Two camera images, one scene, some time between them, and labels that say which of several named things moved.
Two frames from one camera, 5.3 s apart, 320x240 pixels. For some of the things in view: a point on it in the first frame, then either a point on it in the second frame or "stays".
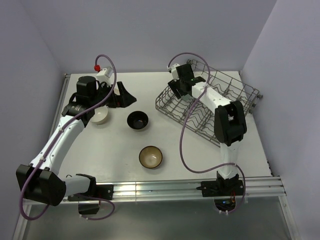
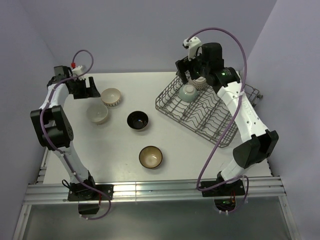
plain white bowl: x=100 y=115 stays
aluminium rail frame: x=257 y=187 stays
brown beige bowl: x=150 y=157 stays
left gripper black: x=123 y=100 to x=91 y=92
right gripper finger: x=173 y=85 to x=180 y=66
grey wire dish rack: x=197 y=113 stays
